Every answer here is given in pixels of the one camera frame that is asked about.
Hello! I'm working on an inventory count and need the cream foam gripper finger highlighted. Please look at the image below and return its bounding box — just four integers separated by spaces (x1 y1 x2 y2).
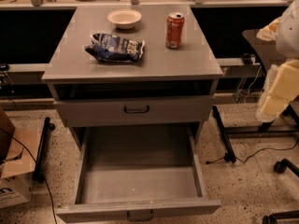
256 59 299 121

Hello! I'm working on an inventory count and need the blue chip bag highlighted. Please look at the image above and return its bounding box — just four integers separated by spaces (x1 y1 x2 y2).
85 33 145 63

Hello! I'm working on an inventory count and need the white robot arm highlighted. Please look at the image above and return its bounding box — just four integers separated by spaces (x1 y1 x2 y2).
256 0 299 122

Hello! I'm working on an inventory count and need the grey drawer cabinet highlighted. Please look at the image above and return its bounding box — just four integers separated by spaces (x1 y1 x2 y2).
42 5 222 145

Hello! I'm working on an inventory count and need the closed grey upper drawer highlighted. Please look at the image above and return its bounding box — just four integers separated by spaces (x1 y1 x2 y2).
55 95 212 127

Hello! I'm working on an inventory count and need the open grey lower drawer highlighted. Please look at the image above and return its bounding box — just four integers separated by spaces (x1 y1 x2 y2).
57 124 221 223

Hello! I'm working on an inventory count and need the office chair wheel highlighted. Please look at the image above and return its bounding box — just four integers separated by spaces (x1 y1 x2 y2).
274 159 299 177

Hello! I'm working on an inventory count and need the orange soda can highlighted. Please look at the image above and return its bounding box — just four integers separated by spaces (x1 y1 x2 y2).
165 12 185 49

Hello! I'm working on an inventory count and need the white paper bowl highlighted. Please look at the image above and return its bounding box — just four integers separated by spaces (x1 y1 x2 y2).
107 9 142 30

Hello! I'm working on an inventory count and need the cardboard box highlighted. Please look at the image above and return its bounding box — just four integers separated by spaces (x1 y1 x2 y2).
0 109 40 208

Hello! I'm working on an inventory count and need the black cable on floor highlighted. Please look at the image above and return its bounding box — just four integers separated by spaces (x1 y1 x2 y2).
205 137 299 165

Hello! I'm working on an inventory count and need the black floor rail right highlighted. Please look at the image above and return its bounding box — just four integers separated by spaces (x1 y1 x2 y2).
212 105 236 162

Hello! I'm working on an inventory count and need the black floor rail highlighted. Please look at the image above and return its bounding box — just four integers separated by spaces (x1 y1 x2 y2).
212 105 236 162
32 117 55 183

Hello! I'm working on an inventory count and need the black floor rail left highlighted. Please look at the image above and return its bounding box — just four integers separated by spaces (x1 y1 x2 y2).
32 117 55 183

